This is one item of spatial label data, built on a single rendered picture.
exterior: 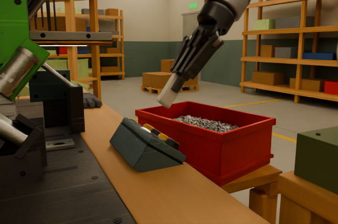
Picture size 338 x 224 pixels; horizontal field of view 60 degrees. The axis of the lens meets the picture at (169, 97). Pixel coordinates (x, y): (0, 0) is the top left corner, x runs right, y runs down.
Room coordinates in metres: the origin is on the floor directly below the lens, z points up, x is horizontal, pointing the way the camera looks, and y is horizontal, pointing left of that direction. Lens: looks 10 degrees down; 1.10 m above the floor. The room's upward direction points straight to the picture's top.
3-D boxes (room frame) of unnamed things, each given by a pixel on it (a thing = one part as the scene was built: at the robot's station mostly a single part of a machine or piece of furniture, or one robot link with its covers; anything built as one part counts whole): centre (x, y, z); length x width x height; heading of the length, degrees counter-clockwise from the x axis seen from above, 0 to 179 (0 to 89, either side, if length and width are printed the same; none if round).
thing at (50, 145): (0.56, 0.22, 0.90); 0.06 x 0.04 x 0.01; 116
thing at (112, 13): (8.97, 2.93, 1.12); 3.16 x 0.54 x 2.24; 120
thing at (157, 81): (7.18, -0.03, 0.37); 1.20 x 0.80 x 0.74; 128
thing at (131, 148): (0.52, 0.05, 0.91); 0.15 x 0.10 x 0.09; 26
